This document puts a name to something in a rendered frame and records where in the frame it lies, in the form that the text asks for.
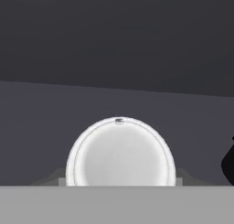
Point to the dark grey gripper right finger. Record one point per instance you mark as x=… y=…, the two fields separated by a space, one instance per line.
x=184 y=178

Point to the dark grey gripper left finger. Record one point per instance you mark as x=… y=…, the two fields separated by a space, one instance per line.
x=56 y=178

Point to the black rounded object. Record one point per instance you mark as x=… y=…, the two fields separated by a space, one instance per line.
x=228 y=163

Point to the white round object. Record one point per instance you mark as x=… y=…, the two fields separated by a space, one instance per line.
x=120 y=154

